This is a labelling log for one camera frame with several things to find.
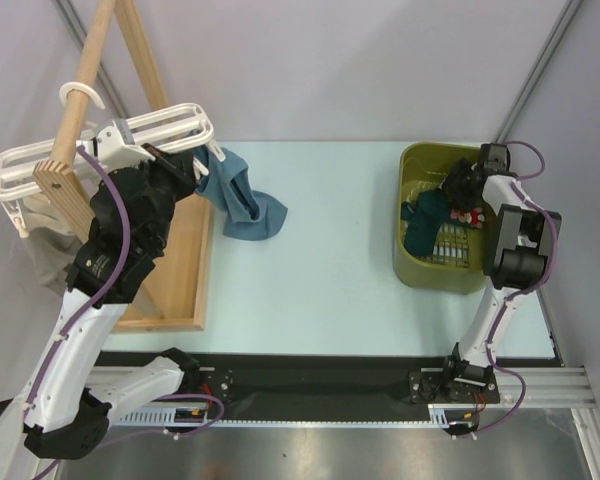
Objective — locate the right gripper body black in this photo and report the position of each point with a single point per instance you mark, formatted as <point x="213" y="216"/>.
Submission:
<point x="460" y="181"/>

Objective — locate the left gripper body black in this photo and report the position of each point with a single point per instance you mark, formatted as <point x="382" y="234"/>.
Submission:
<point x="166" y="179"/>

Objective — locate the white plastic clip hanger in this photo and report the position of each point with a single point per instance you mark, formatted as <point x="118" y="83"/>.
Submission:
<point x="172" y="129"/>

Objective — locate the dark green sock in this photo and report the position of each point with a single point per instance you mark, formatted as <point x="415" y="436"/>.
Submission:
<point x="424" y="217"/>

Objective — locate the blue sock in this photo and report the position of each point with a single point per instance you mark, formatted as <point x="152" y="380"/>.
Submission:
<point x="251" y="215"/>

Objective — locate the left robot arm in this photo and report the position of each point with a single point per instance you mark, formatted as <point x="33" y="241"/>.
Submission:
<point x="61" y="418"/>

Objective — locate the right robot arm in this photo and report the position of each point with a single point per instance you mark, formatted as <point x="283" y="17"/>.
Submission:
<point x="518" y="258"/>

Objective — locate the green sock with reindeer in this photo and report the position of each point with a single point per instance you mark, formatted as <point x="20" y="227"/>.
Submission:
<point x="473" y="218"/>

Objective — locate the olive green plastic basket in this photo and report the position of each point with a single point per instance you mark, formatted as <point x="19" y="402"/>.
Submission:
<point x="456" y="264"/>

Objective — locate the beige grey sock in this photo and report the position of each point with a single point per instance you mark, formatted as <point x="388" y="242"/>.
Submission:
<point x="49" y="241"/>

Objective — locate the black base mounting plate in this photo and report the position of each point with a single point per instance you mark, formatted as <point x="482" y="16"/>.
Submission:
<point x="331" y="389"/>

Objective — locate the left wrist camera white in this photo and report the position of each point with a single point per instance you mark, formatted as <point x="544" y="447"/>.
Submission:
<point x="113" y="145"/>

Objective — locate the wooden drying rack frame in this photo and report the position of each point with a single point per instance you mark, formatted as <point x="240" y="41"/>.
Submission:
<point x="174" y="295"/>

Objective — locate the aluminium rail frame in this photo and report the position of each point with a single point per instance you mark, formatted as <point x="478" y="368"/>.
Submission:
<point x="553" y="434"/>

